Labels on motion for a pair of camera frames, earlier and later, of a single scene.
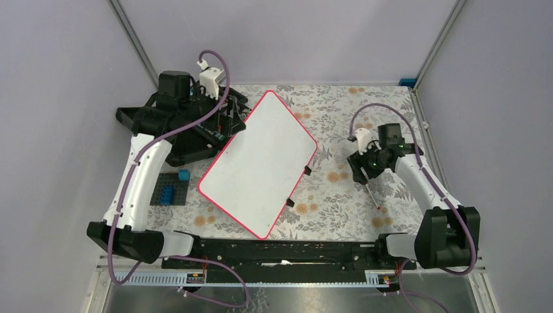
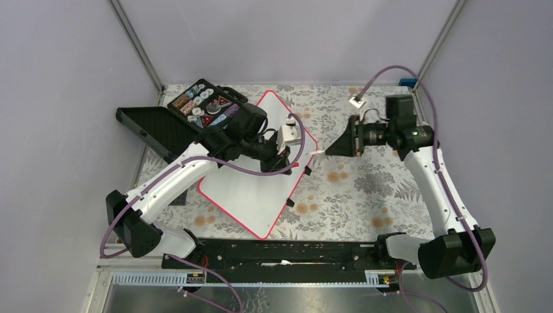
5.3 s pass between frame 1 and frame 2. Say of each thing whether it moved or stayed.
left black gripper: moved
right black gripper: moved
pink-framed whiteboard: stayed
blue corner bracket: stayed
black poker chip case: stayed
